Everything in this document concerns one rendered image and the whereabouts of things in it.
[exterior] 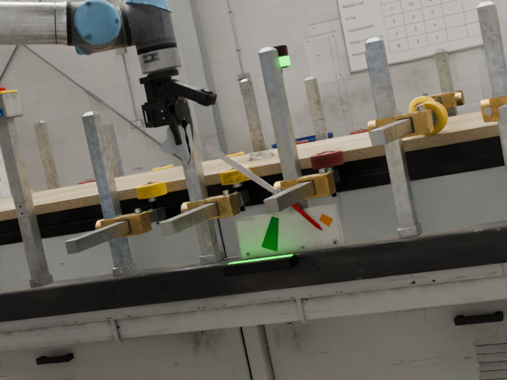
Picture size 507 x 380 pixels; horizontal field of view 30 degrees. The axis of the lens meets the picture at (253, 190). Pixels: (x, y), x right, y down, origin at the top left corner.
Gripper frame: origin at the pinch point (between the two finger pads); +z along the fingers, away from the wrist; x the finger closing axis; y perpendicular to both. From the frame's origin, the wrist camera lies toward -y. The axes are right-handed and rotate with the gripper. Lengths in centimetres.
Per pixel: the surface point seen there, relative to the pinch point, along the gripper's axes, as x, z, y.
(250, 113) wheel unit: -125, -6, 32
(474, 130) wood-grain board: -35, 7, -58
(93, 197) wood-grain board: -37, 8, 49
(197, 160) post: -16.7, 1.6, 5.9
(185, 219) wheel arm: 2.5, 13.0, 2.7
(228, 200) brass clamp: -14.4, 12.0, -1.0
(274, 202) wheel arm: 9.7, 11.6, -21.5
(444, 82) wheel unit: -123, -4, -38
